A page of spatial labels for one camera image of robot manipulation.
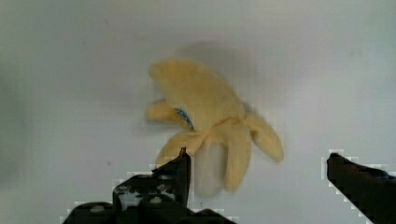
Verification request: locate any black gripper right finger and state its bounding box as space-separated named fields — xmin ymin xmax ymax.
xmin=326 ymin=153 xmax=396 ymax=224

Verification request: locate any yellow plush banana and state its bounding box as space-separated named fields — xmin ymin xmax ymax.
xmin=146 ymin=59 xmax=284 ymax=198

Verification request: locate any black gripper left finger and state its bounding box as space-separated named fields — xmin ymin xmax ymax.
xmin=112 ymin=147 xmax=191 ymax=211

